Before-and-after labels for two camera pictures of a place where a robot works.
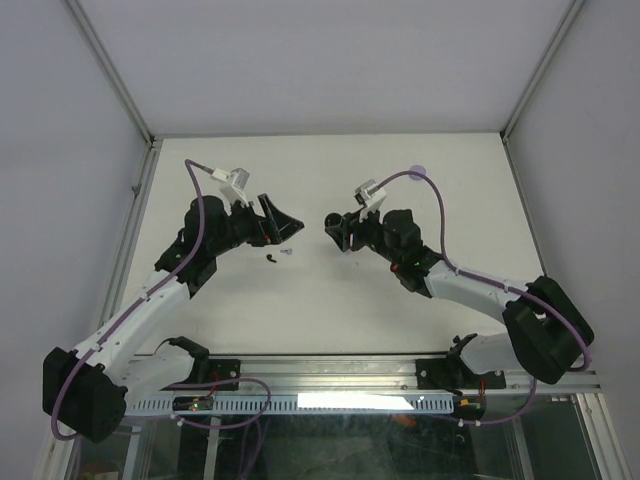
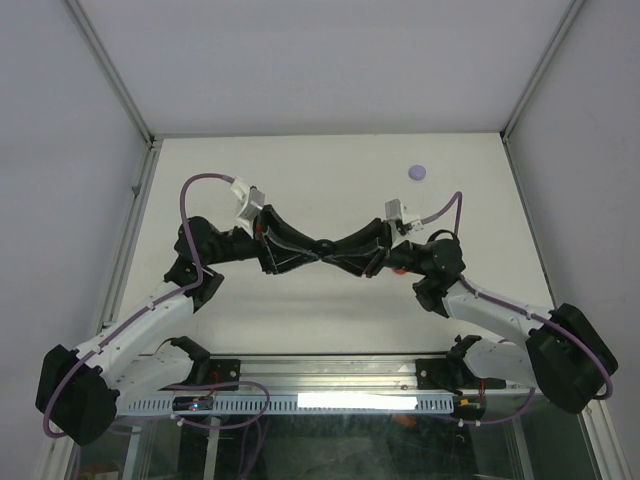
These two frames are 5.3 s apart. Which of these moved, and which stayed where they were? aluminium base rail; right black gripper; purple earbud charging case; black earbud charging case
Moved: black earbud charging case; right black gripper
Stayed: aluminium base rail; purple earbud charging case
